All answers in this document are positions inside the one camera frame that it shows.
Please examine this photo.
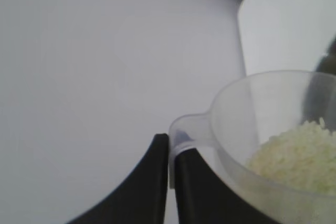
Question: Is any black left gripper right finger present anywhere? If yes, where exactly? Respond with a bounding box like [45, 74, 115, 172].
[174, 147, 286, 224]

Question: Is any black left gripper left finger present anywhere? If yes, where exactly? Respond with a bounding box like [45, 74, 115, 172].
[65, 133, 169, 224]

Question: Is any translucent plastic measuring cup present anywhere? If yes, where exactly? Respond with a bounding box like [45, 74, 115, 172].
[167, 69, 336, 224]

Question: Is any white uncooked rice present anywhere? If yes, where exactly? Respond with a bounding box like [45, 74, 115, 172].
[245, 118, 336, 196]

